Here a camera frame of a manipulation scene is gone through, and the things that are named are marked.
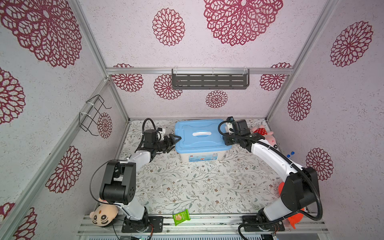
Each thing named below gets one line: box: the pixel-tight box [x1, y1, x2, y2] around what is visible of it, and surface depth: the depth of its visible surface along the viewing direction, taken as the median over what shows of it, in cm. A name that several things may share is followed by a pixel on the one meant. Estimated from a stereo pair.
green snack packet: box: [172, 208, 191, 226], surface depth 77 cm
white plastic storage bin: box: [179, 150, 229, 163], surface depth 92 cm
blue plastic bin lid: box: [174, 119, 232, 153], surface depth 89 cm
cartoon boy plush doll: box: [89, 198, 119, 227], surface depth 70 cm
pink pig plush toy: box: [251, 125, 277, 146], surface depth 106 cm
